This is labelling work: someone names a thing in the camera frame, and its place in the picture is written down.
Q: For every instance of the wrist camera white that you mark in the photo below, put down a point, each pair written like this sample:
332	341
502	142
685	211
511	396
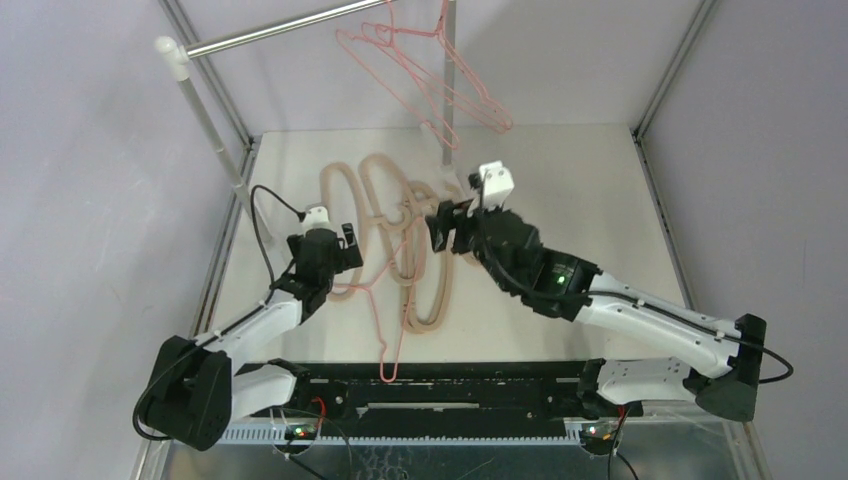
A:
492	183
316	217

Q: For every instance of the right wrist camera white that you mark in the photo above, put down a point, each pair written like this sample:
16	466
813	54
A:
492	183

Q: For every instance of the right circuit board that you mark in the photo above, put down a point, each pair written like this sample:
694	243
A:
596	440

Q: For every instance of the pink wire hanger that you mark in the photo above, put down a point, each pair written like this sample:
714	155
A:
388	38
351	42
462	88
407	236

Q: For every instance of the circuit board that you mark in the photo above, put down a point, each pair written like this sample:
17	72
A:
596	440
300	433

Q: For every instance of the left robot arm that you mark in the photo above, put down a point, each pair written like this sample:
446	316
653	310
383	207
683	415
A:
198	385

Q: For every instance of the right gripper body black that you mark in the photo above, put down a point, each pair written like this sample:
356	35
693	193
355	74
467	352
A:
460	229

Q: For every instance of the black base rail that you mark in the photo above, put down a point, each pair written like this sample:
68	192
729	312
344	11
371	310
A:
437	403

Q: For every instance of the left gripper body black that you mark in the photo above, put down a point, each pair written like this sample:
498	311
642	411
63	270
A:
344	259

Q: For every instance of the left circuit board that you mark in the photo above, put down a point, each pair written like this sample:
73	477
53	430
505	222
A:
300	433

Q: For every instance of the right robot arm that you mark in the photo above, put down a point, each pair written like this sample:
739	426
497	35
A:
714	363

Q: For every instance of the aluminium frame structure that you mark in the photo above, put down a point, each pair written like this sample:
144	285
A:
365	304

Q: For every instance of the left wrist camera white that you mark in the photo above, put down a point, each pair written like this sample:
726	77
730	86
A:
316	217

